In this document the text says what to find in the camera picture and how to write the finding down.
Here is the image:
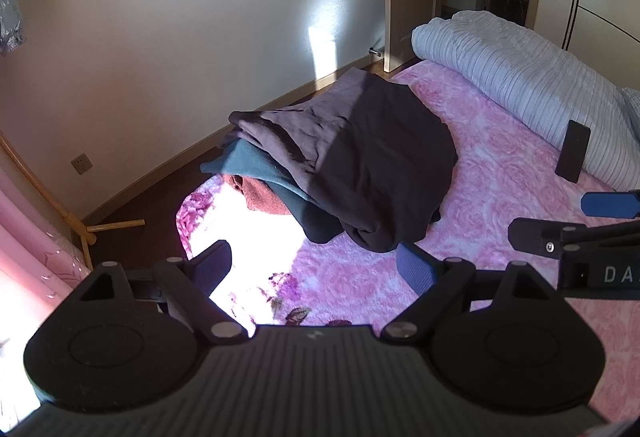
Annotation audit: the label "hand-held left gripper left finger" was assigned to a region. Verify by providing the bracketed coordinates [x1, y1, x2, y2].
[75, 239, 251, 345]

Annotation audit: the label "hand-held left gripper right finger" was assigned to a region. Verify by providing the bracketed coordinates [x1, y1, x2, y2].
[380, 242, 556, 345]

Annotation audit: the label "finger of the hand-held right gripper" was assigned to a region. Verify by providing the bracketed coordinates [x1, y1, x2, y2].
[507, 217, 640, 259]
[580, 189, 640, 219]

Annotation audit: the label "dark brown pants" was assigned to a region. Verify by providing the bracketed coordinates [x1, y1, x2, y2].
[229, 68, 458, 253]

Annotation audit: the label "pink rose blanket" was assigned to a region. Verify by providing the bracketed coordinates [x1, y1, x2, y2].
[176, 58, 640, 423]

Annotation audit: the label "black phone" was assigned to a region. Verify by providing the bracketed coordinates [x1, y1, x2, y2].
[555, 119, 592, 184]

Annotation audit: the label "rust red garment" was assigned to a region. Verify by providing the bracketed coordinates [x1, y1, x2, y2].
[222, 174, 293, 216]

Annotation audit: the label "grey blue pillow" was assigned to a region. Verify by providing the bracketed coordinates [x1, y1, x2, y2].
[620, 87, 640, 138]

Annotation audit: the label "dark teal garment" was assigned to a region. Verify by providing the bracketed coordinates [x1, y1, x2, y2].
[200, 139, 341, 243]

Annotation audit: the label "wooden rack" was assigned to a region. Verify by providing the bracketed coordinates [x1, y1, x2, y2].
[0, 132, 146, 268]

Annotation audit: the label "white striped duvet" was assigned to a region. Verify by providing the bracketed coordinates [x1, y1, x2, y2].
[411, 10, 640, 192]

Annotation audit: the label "pink curtain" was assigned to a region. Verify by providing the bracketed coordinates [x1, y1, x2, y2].
[0, 157, 93, 418]

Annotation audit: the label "silver foil sheet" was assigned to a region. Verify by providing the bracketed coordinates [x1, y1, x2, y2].
[0, 0, 27, 58]

